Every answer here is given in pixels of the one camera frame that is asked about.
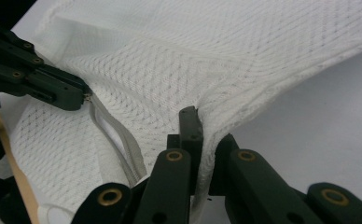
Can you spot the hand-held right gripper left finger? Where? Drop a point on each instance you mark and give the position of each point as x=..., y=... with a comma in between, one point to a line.
x=190, y=133

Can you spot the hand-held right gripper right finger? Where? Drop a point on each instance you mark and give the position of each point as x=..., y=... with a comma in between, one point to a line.
x=224, y=146

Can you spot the white mesh laundry bag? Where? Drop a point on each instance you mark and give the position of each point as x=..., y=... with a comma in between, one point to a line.
x=169, y=62

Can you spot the white mesh garment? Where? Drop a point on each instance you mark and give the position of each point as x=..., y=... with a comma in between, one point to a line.
x=309, y=124

